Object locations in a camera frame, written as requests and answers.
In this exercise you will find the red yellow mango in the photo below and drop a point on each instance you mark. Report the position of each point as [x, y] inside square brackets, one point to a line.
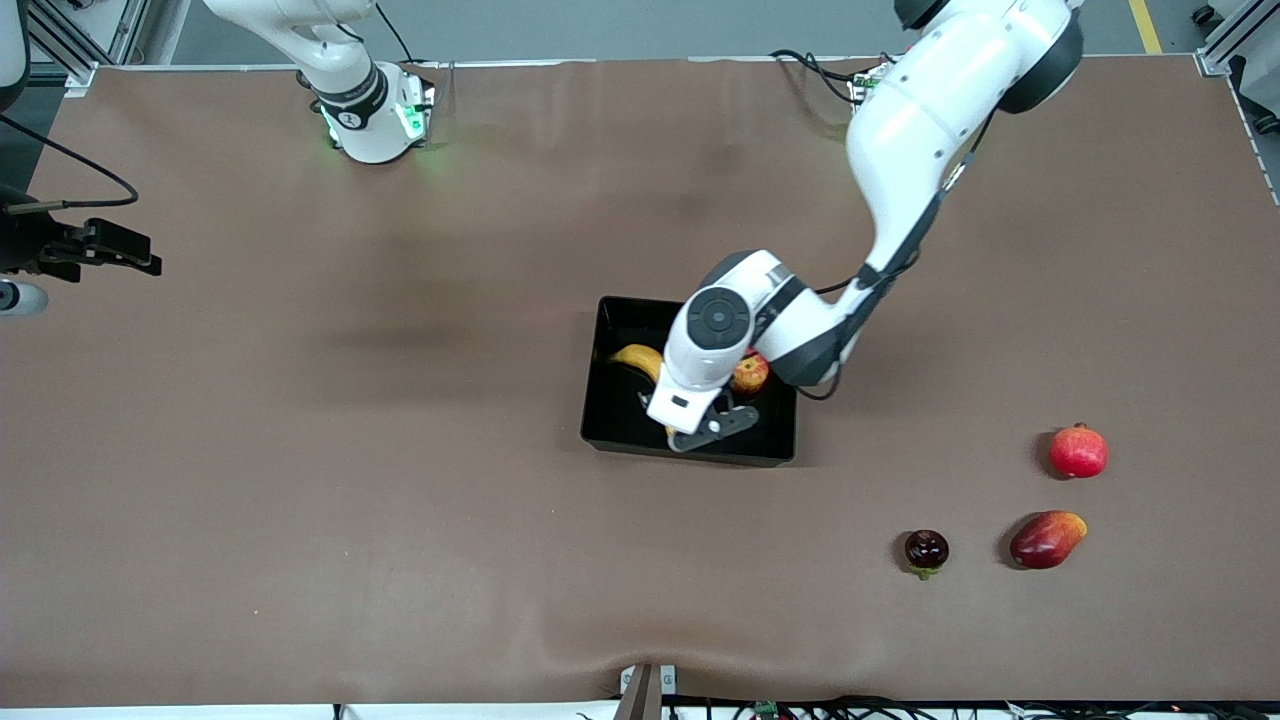
[1045, 545]

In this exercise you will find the red pomegranate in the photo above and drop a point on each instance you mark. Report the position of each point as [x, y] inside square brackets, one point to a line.
[1078, 453]

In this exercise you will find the red yellow apple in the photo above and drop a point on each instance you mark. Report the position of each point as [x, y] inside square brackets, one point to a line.
[750, 376]

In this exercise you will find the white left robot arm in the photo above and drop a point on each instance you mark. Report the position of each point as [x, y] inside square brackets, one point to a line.
[930, 110]

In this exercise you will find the black plastic box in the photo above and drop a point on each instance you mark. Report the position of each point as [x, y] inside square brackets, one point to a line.
[620, 420]

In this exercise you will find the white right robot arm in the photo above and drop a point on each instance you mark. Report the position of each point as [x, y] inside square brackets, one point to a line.
[350, 110]

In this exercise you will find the aluminium frame profile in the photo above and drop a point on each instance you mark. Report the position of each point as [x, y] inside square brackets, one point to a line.
[60, 45]
[1225, 45]

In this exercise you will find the yellow banana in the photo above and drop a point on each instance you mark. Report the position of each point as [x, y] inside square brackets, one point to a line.
[640, 358]

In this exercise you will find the dark purple mangosteen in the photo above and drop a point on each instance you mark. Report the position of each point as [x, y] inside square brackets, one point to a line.
[927, 548]

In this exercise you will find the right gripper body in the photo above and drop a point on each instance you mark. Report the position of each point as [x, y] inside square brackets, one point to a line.
[30, 243]

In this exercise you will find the brown table cover mat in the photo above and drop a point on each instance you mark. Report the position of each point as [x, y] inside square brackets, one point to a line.
[400, 500]

